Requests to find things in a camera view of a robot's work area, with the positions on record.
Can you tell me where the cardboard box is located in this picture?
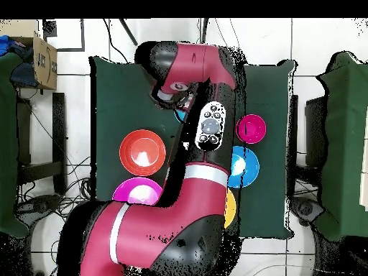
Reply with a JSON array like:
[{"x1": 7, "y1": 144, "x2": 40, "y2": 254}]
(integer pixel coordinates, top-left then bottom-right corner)
[{"x1": 0, "y1": 19, "x2": 58, "y2": 91}]

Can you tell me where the black stand leg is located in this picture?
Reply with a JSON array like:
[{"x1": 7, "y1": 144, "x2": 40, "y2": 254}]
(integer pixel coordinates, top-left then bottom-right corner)
[
  {"x1": 199, "y1": 18, "x2": 210, "y2": 44},
  {"x1": 117, "y1": 18, "x2": 139, "y2": 47}
]

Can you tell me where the green side table cloth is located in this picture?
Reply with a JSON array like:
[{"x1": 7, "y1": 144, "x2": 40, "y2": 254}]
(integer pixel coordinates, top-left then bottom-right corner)
[
  {"x1": 0, "y1": 51, "x2": 32, "y2": 238},
  {"x1": 316, "y1": 51, "x2": 368, "y2": 242}
]

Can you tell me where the dark bag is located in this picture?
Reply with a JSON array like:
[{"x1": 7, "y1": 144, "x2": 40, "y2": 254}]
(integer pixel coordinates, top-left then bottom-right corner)
[{"x1": 11, "y1": 47, "x2": 40, "y2": 88}]

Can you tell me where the dark green table cloth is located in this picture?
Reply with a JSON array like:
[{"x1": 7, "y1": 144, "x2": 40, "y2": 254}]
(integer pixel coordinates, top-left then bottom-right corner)
[{"x1": 89, "y1": 55, "x2": 297, "y2": 239}]

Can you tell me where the shallow red-orange bowl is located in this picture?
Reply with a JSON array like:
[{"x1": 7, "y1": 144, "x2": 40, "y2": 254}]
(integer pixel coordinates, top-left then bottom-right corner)
[{"x1": 119, "y1": 129, "x2": 167, "y2": 177}]

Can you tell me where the large pink bowl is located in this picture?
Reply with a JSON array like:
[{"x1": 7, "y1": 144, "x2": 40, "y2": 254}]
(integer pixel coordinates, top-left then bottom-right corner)
[{"x1": 111, "y1": 177, "x2": 164, "y2": 206}]

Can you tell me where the small crimson bowl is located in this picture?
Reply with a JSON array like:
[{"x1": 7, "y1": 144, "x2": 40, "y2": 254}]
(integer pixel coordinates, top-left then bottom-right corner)
[{"x1": 235, "y1": 114, "x2": 267, "y2": 144}]

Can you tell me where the black metal frame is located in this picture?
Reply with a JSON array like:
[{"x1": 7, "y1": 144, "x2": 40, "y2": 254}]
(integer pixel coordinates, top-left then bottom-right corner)
[
  {"x1": 16, "y1": 92, "x2": 68, "y2": 196},
  {"x1": 293, "y1": 94, "x2": 326, "y2": 188}
]

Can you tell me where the large orange bowl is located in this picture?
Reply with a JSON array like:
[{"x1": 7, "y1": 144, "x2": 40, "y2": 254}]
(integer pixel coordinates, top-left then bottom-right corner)
[{"x1": 224, "y1": 188, "x2": 237, "y2": 229}]

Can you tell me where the medium blue bowl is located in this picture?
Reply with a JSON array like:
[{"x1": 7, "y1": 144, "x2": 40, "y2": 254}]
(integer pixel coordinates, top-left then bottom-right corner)
[{"x1": 227, "y1": 145, "x2": 260, "y2": 189}]

